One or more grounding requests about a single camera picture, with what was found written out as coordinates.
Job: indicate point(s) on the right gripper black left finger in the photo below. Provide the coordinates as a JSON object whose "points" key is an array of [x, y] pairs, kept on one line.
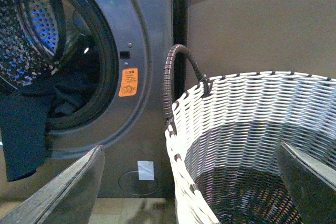
{"points": [[68, 198]]}

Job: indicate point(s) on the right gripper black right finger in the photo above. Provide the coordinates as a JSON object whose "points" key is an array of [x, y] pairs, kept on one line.
{"points": [[309, 182]]}

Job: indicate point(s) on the dark navy knit garment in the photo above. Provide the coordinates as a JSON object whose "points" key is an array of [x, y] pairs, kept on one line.
{"points": [[24, 115]]}

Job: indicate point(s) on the grey front-load washing machine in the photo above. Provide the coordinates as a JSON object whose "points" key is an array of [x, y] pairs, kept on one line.
{"points": [[100, 38]]}

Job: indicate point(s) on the white paper tag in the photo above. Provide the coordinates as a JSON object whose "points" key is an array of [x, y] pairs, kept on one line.
{"points": [[146, 170]]}

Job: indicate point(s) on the white woven laundry basket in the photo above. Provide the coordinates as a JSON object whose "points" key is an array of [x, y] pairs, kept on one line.
{"points": [[222, 134]]}

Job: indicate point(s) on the orange warning sticker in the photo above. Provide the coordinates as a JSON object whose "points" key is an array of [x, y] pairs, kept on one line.
{"points": [[129, 82]]}

